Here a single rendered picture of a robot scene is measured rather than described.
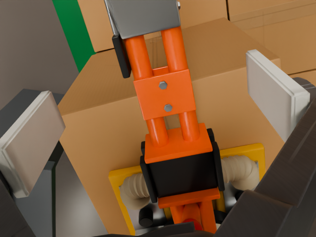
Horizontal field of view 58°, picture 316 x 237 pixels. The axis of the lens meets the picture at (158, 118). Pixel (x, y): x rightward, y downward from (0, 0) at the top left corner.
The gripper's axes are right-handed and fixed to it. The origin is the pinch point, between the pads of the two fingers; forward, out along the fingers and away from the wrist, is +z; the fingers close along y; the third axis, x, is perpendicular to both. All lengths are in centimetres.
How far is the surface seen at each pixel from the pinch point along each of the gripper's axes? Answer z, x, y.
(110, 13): 13.5, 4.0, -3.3
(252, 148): 25.3, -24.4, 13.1
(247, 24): 67, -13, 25
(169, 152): 11.5, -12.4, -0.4
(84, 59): 121, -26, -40
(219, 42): 43.9, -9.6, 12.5
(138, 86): 12.4, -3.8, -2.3
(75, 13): 121, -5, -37
